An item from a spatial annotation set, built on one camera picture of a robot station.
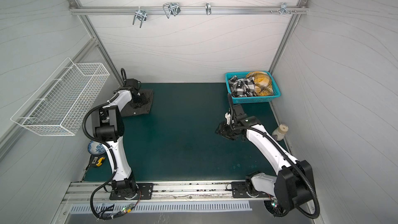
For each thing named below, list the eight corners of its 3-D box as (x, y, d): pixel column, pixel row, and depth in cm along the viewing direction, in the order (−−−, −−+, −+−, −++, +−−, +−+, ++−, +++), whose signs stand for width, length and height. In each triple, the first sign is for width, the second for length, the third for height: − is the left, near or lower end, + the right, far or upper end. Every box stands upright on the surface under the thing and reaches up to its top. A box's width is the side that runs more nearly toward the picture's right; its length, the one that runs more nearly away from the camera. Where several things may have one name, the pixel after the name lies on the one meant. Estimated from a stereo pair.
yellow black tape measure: (92, 167, 84) (86, 164, 80) (96, 157, 87) (91, 154, 83) (103, 167, 84) (98, 164, 80) (107, 157, 87) (102, 154, 83)
